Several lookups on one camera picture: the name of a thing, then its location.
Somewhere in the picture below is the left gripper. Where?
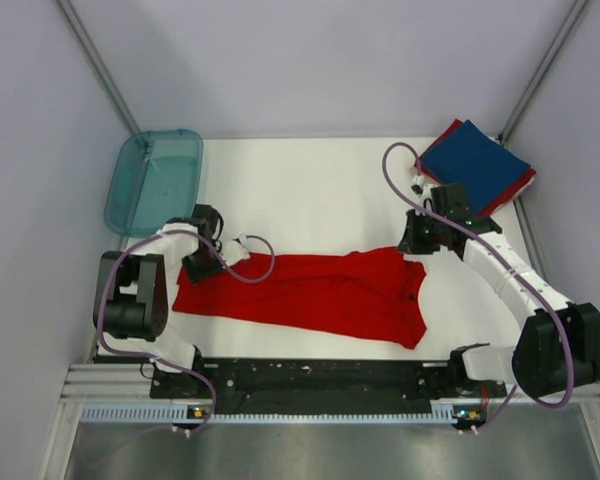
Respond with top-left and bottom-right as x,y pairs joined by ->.
181,242 -> 228,285

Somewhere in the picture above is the red t shirt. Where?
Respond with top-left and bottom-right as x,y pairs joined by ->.
173,247 -> 427,350
413,118 -> 538,217

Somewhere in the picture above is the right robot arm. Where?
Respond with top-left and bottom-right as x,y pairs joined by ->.
398,180 -> 600,399

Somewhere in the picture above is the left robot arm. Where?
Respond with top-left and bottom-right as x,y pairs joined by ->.
93,204 -> 224,397

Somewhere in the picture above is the folded blue t shirt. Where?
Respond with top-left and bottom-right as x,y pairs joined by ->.
420,118 -> 532,214

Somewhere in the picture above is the teal plastic bin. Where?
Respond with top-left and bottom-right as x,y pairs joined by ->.
104,129 -> 204,238

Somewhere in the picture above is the folded red t shirt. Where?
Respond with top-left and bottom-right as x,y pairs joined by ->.
413,118 -> 538,217

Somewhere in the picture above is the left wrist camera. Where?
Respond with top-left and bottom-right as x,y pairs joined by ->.
220,235 -> 251,267

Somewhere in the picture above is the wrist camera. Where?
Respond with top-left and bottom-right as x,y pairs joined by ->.
220,235 -> 251,267
411,174 -> 432,198

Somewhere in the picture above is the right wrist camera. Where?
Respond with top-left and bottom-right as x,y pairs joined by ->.
411,174 -> 432,198

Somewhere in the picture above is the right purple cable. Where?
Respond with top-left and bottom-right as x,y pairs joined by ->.
381,142 -> 576,436

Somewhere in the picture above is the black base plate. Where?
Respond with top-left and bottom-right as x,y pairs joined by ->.
149,356 -> 511,415

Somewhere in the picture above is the grey cable duct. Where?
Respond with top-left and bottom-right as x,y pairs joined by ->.
80,403 -> 483,427

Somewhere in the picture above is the left aluminium frame post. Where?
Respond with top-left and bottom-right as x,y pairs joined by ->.
54,0 -> 141,135

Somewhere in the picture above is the aluminium frame post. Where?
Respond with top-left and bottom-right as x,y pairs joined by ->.
54,0 -> 141,135
496,0 -> 593,145

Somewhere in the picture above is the right aluminium frame post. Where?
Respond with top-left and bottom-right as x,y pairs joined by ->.
496,0 -> 593,145

